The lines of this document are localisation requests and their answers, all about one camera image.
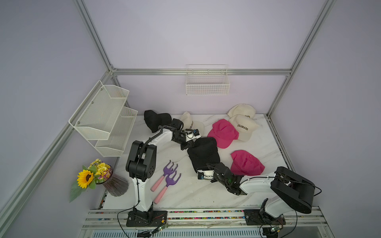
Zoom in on white two-tier mesh shelf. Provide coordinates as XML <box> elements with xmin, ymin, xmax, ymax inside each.
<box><xmin>68</xmin><ymin>81</ymin><xmax>138</xmax><ymax>157</ymax></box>

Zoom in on pink cap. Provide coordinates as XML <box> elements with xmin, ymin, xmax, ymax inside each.
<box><xmin>207</xmin><ymin>119</ymin><xmax>239</xmax><ymax>149</ymax></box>
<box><xmin>230</xmin><ymin>150</ymin><xmax>265</xmax><ymax>176</ymax></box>

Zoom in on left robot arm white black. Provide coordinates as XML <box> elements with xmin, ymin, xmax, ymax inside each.
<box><xmin>126</xmin><ymin>119</ymin><xmax>200</xmax><ymax>220</ymax></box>

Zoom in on cream colorado cap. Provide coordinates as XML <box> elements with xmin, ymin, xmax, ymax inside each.
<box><xmin>229</xmin><ymin>115</ymin><xmax>260</xmax><ymax>141</ymax></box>
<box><xmin>227</xmin><ymin>104</ymin><xmax>256</xmax><ymax>119</ymax></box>
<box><xmin>180</xmin><ymin>112</ymin><xmax>204</xmax><ymax>136</ymax></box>

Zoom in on purple pink garden fork upper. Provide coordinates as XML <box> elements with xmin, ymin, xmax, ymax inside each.
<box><xmin>151</xmin><ymin>161</ymin><xmax>178</xmax><ymax>192</ymax></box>

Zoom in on purple pink garden fork lower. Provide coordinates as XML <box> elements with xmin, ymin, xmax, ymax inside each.
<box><xmin>153</xmin><ymin>171</ymin><xmax>182</xmax><ymax>204</ymax></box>

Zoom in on white wire wall basket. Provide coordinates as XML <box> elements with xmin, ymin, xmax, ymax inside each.
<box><xmin>186</xmin><ymin>64</ymin><xmax>230</xmax><ymax>96</ymax></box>

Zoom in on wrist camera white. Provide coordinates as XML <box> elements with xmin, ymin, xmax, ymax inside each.
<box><xmin>185</xmin><ymin>129</ymin><xmax>201</xmax><ymax>142</ymax></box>
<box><xmin>197</xmin><ymin>170</ymin><xmax>214</xmax><ymax>180</ymax></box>

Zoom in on black cap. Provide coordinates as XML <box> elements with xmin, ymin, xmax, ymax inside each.
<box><xmin>187</xmin><ymin>137</ymin><xmax>221</xmax><ymax>172</ymax></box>
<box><xmin>144</xmin><ymin>110</ymin><xmax>172</xmax><ymax>133</ymax></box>

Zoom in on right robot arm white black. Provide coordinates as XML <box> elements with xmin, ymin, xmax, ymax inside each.
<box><xmin>207</xmin><ymin>163</ymin><xmax>317</xmax><ymax>218</ymax></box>

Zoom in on aluminium front rail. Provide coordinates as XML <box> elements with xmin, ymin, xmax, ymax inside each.
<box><xmin>79</xmin><ymin>207</ymin><xmax>334</xmax><ymax>238</ymax></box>

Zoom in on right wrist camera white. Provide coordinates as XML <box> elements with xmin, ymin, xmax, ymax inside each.
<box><xmin>197</xmin><ymin>170</ymin><xmax>214</xmax><ymax>180</ymax></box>

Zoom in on purple pink garden fork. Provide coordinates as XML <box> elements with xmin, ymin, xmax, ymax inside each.
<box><xmin>151</xmin><ymin>161</ymin><xmax>178</xmax><ymax>192</ymax></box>
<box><xmin>153</xmin><ymin>171</ymin><xmax>182</xmax><ymax>204</ymax></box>

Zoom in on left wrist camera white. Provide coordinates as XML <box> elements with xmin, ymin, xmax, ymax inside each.
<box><xmin>185</xmin><ymin>129</ymin><xmax>201</xmax><ymax>142</ymax></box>

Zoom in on dark glass flower vase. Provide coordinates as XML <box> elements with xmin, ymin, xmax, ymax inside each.
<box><xmin>102</xmin><ymin>174</ymin><xmax>129</xmax><ymax>197</ymax></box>

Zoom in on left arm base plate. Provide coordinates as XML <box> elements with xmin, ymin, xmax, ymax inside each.
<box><xmin>126</xmin><ymin>208</ymin><xmax>168</xmax><ymax>227</ymax></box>

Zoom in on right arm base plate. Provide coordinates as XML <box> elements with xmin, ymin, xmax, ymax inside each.
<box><xmin>244</xmin><ymin>208</ymin><xmax>286</xmax><ymax>226</ymax></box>

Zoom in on sunflower bouquet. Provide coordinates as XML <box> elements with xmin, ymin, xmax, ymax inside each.
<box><xmin>69</xmin><ymin>159</ymin><xmax>113</xmax><ymax>203</ymax></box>

